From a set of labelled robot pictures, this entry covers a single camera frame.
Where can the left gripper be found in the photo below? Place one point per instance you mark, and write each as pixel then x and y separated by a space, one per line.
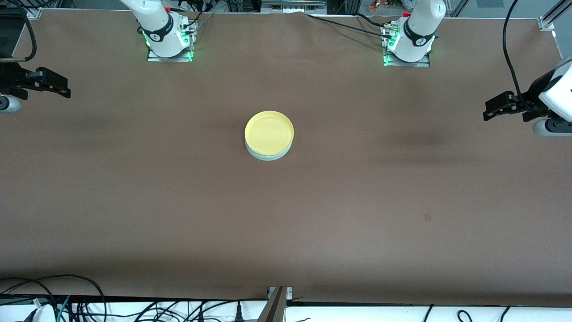
pixel 530 99

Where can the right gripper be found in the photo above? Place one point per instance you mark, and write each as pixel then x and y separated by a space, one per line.
pixel 12 78

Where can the yellow plate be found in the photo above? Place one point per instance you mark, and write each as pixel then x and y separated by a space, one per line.
pixel 269 132

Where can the pale green plate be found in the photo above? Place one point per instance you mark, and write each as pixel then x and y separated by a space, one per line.
pixel 268 158

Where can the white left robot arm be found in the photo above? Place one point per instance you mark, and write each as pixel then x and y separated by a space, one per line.
pixel 418 27

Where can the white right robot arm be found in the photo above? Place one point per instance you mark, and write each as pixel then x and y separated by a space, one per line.
pixel 158 27

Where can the brown table mat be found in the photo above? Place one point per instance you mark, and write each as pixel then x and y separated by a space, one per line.
pixel 286 214

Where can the black power plug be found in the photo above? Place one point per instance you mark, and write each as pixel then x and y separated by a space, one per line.
pixel 239 313

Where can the aluminium corner bracket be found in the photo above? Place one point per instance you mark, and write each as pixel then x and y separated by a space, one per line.
pixel 34 13

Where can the aluminium frame profile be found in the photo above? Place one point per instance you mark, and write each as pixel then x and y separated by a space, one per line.
pixel 548 22

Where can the aluminium profile post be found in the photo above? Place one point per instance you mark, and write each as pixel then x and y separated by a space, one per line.
pixel 275 308

